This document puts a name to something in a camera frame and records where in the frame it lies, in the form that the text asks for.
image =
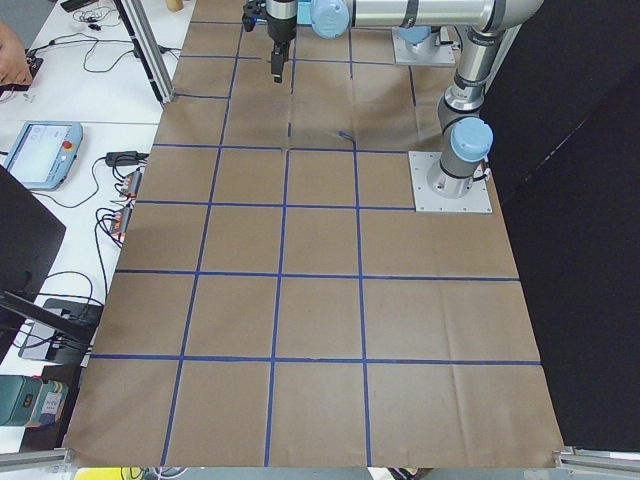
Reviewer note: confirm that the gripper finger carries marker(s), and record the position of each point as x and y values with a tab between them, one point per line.
279	57

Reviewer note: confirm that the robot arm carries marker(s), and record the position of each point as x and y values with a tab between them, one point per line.
359	95
417	20

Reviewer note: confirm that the person hand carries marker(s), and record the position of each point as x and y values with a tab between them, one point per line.
14	68

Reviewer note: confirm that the light blue plastic bin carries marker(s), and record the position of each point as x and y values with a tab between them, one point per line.
304	12

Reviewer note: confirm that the wooden cylinder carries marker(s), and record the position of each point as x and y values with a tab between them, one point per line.
174	5

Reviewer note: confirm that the black power brick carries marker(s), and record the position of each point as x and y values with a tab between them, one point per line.
122	158

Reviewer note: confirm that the orange grey adapter box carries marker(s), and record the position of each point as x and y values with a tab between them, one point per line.
129	186

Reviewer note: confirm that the teach pendant tablet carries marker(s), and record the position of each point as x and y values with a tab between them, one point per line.
43	153

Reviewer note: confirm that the black monitor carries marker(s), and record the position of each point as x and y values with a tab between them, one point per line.
31	237

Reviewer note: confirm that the green device box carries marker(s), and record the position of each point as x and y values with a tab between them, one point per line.
30	401

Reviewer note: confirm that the aluminium frame post left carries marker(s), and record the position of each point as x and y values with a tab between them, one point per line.
145	45

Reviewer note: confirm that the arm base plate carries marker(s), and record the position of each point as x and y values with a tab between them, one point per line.
434	191
423	45

